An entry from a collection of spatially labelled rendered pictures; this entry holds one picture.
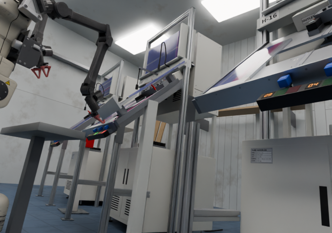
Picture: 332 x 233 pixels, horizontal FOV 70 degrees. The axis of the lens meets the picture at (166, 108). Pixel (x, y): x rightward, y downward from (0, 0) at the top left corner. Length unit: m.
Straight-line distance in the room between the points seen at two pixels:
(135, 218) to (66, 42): 5.05
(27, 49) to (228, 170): 3.96
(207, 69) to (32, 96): 3.91
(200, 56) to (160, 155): 0.98
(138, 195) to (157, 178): 0.47
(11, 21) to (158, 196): 1.36
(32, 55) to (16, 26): 0.17
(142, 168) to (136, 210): 0.21
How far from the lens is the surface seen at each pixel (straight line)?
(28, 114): 5.28
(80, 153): 2.22
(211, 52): 2.32
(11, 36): 1.51
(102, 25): 1.72
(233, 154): 4.68
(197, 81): 2.08
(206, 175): 2.03
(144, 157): 1.28
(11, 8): 1.49
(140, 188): 1.28
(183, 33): 2.13
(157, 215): 1.77
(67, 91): 5.64
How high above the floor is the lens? 0.42
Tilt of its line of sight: 16 degrees up
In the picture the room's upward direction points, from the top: 7 degrees clockwise
